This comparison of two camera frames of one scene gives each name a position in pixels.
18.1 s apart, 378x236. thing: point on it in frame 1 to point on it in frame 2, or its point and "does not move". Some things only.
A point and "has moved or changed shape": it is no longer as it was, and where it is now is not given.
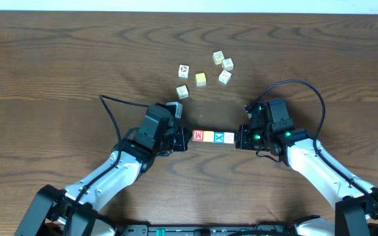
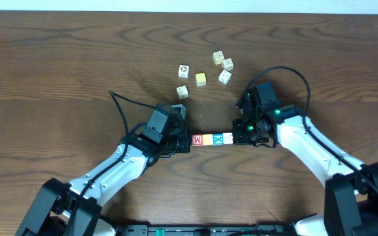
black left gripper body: [180, 140] does not move
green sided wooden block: [229, 137] does not move
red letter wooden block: [197, 136] has moved or changed shape
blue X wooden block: [218, 137] does not move
